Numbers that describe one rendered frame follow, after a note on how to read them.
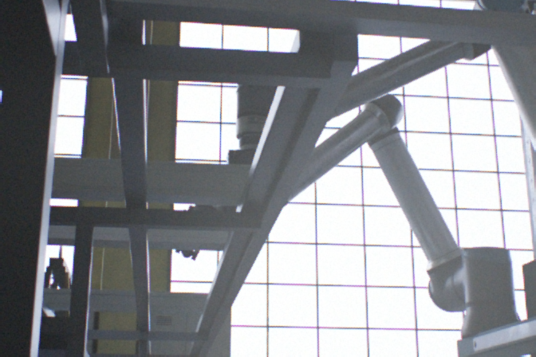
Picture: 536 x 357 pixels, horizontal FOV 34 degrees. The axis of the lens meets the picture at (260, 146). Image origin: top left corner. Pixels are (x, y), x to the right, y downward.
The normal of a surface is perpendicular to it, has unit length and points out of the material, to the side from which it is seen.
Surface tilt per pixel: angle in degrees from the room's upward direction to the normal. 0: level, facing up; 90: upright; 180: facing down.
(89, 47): 180
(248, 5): 90
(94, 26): 180
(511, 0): 83
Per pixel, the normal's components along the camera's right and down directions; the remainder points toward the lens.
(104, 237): 0.12, -0.33
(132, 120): 0.00, 0.94
